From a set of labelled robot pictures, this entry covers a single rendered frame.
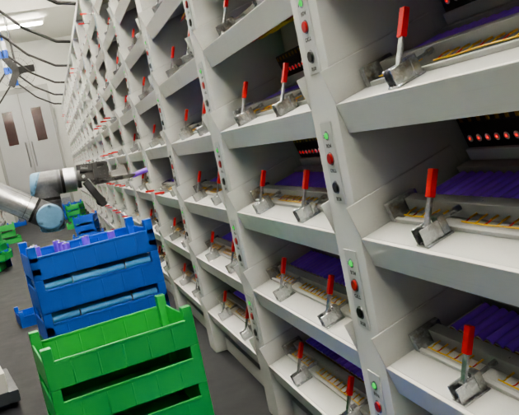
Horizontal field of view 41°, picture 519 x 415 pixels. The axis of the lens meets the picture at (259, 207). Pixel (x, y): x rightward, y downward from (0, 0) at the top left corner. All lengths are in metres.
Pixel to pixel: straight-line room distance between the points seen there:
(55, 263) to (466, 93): 1.18
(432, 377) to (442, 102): 0.39
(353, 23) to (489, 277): 0.43
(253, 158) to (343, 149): 0.70
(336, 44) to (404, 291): 0.37
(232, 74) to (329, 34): 0.70
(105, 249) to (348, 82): 0.89
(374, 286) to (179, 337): 0.53
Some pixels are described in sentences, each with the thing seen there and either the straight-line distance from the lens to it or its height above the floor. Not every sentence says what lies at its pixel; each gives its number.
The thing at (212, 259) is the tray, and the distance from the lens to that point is 2.18.
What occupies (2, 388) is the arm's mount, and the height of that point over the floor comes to 0.08.
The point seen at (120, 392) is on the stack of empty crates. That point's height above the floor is 0.28.
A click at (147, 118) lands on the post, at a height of 0.86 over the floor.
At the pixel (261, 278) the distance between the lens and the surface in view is 1.69.
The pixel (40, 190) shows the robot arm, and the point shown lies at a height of 0.66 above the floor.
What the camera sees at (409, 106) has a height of 0.71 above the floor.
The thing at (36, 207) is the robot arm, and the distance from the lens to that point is 2.48.
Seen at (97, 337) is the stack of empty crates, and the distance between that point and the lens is 1.59.
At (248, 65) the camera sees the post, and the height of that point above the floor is 0.87.
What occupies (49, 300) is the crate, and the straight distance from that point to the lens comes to 1.69.
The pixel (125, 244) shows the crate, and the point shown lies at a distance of 1.71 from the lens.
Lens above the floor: 0.72
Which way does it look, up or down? 6 degrees down
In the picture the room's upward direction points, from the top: 12 degrees counter-clockwise
